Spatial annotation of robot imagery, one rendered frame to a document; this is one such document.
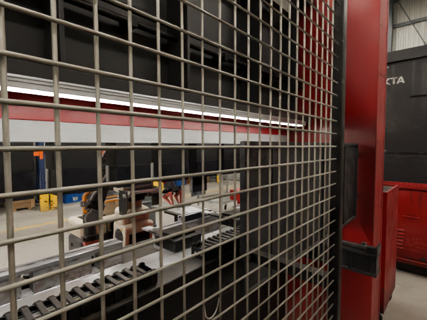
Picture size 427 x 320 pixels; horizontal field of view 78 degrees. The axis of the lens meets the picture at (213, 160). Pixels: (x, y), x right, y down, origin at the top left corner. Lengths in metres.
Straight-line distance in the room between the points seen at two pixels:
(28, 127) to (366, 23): 1.76
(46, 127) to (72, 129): 0.07
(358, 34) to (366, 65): 0.20
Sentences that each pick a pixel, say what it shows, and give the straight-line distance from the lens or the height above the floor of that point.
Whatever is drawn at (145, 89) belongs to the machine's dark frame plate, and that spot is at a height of 1.50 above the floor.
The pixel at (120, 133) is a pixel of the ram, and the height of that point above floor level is 1.38.
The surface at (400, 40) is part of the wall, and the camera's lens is 8.55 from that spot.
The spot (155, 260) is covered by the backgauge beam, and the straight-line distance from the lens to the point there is 0.86.
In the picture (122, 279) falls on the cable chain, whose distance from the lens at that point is 0.66.
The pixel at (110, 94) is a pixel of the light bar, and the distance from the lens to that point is 0.79.
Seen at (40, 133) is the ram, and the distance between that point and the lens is 0.93.
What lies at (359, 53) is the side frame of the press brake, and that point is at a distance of 1.89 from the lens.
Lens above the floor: 1.33
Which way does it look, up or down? 3 degrees down
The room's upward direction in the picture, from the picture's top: straight up
